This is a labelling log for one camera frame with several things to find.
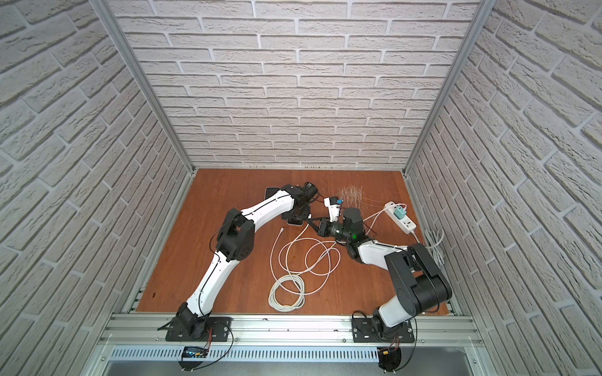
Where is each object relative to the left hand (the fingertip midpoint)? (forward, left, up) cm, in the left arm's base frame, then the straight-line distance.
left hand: (298, 210), depth 102 cm
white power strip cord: (-11, -49, 0) cm, 50 cm away
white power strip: (-8, -46, +2) cm, 47 cm away
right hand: (-15, -2, +12) cm, 19 cm away
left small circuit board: (-51, +32, -5) cm, 61 cm away
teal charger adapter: (-6, -43, +7) cm, 43 cm away
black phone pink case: (-10, +1, +7) cm, 12 cm away
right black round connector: (-54, -29, -3) cm, 61 cm away
